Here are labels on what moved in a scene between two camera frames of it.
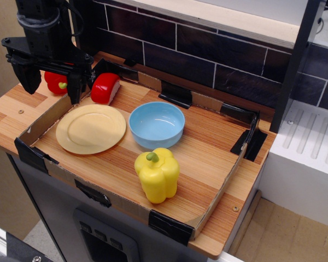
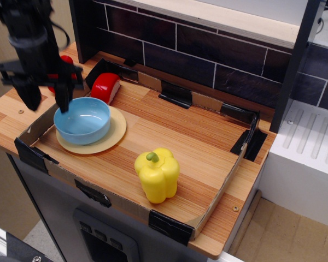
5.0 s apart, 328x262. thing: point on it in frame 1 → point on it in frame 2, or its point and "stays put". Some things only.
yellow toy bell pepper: [159, 171] stays put
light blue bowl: [156, 125] → [87, 121]
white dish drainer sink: [302, 171] stays put
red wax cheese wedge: [104, 87] stays put
